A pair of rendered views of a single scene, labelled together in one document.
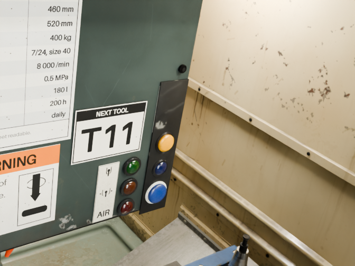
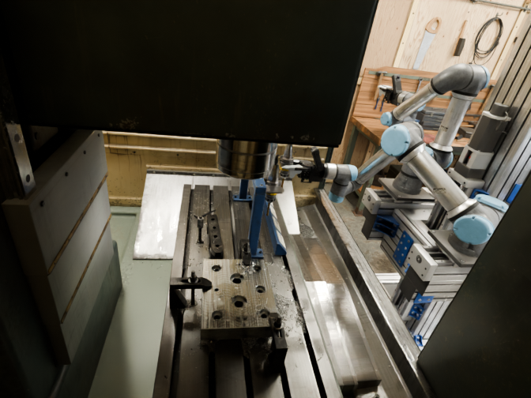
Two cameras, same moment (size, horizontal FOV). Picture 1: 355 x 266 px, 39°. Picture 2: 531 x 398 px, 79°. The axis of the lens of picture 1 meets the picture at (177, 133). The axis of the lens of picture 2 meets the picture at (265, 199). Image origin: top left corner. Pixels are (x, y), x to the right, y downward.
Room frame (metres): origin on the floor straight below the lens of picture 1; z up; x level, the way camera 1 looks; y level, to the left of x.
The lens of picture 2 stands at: (0.08, 1.03, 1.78)
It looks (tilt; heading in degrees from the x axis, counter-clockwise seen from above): 30 degrees down; 300
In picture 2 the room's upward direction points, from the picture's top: 9 degrees clockwise
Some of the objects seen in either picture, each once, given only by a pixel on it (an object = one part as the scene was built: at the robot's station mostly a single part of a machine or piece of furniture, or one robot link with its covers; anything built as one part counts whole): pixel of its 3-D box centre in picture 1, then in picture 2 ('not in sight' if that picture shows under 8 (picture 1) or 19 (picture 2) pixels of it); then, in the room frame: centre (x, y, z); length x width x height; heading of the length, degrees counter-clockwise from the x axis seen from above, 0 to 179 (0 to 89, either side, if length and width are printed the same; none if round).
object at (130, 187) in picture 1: (129, 187); not in sight; (0.56, 0.05, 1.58); 0.02 x 0.01 x 0.02; 133
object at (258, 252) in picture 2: not in sight; (255, 225); (0.62, 0.14, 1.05); 0.10 x 0.05 x 0.30; 43
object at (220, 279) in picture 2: not in sight; (237, 294); (0.50, 0.40, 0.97); 0.29 x 0.23 x 0.05; 133
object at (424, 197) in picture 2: not in sight; (406, 193); (0.23, -0.77, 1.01); 0.36 x 0.22 x 0.06; 44
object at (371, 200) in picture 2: not in sight; (400, 201); (0.25, -0.75, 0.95); 0.40 x 0.13 x 0.09; 44
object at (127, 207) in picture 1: (126, 207); not in sight; (0.56, 0.05, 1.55); 0.02 x 0.01 x 0.02; 133
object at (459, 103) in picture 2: not in sight; (451, 121); (0.17, -0.87, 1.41); 0.15 x 0.12 x 0.55; 58
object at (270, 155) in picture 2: not in sight; (246, 146); (0.54, 0.37, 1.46); 0.16 x 0.16 x 0.12
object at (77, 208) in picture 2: not in sight; (80, 236); (0.87, 0.67, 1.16); 0.48 x 0.05 x 0.51; 133
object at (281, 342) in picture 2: not in sight; (276, 336); (0.31, 0.45, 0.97); 0.13 x 0.03 x 0.15; 133
